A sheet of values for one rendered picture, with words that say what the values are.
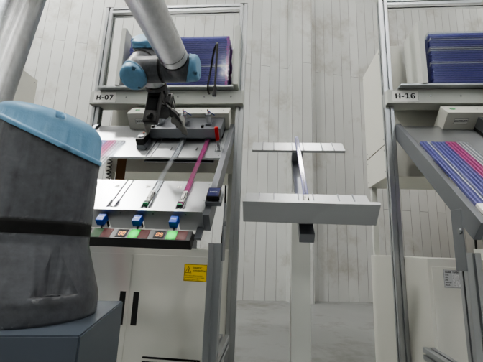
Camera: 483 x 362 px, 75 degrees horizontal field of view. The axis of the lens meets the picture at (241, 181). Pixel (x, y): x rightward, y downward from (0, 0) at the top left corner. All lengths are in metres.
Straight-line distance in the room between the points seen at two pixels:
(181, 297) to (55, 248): 0.94
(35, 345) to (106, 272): 1.05
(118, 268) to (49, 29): 4.32
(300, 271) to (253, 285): 3.13
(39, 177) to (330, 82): 4.87
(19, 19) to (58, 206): 0.31
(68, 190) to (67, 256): 0.07
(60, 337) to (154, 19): 0.62
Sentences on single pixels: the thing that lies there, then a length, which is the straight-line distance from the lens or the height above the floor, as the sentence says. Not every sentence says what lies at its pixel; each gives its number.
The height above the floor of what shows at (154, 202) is 0.76.
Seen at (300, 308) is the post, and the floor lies 0.46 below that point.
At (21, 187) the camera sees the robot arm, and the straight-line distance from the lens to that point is 0.39.
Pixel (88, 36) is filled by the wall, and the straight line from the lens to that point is 5.12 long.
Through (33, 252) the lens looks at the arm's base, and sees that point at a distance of 0.38.
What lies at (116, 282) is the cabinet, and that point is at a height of 0.48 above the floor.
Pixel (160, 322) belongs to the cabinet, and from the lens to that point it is 1.32.
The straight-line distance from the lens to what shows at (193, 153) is 1.32.
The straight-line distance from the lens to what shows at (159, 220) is 0.99.
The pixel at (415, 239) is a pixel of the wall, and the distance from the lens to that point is 5.11.
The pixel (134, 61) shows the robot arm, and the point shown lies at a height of 1.12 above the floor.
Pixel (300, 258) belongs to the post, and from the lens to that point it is 1.04.
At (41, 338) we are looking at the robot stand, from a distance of 0.34.
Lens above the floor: 0.63
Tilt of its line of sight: 12 degrees up
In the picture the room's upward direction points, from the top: 2 degrees clockwise
